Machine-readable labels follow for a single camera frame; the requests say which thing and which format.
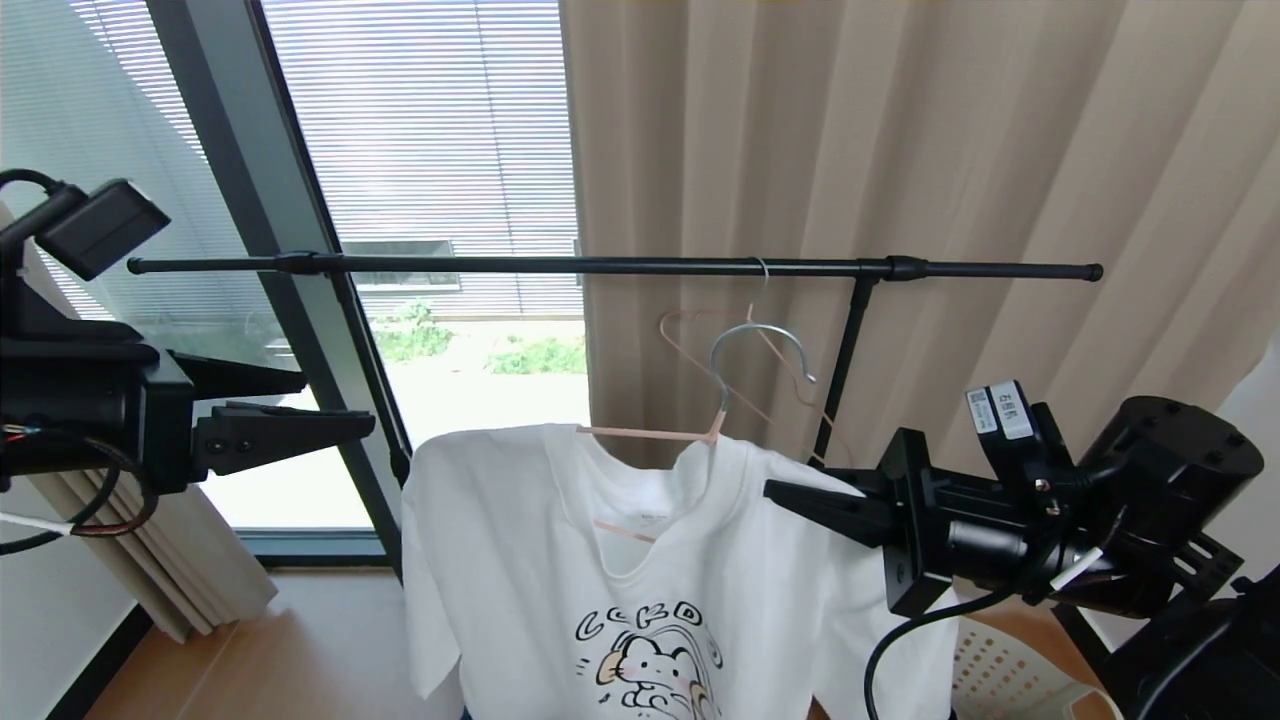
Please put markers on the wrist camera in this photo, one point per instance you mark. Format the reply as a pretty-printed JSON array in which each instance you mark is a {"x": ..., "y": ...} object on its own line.
[
  {"x": 100, "y": 225},
  {"x": 1000, "y": 410}
]

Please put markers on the window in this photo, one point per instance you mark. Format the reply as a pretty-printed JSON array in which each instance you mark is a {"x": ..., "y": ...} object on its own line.
[{"x": 430, "y": 150}]

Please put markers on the white laundry basket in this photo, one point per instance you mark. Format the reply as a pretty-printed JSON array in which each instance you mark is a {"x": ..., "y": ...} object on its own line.
[{"x": 1010, "y": 680}]

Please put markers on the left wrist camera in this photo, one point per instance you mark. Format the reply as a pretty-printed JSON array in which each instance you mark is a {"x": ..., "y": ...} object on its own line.
[{"x": 100, "y": 225}]

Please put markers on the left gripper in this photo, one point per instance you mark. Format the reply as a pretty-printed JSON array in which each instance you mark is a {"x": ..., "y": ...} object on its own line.
[{"x": 90, "y": 405}]

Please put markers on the white printed t-shirt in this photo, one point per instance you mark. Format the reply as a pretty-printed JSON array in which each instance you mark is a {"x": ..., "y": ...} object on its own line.
[{"x": 520, "y": 560}]

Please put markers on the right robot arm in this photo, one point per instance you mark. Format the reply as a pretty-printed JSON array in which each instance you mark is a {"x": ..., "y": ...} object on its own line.
[{"x": 1170, "y": 480}]

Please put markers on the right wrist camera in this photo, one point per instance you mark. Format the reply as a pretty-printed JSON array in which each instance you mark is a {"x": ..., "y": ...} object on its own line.
[{"x": 1000, "y": 410}]

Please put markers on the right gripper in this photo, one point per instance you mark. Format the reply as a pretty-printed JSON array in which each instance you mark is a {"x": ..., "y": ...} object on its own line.
[{"x": 925, "y": 530}]

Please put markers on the pink clothes hanger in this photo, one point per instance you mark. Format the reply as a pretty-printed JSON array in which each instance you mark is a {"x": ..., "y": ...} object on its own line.
[
  {"x": 650, "y": 435},
  {"x": 763, "y": 275}
]

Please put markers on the black clothes rack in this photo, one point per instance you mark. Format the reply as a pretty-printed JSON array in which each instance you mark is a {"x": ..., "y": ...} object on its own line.
[{"x": 600, "y": 265}]

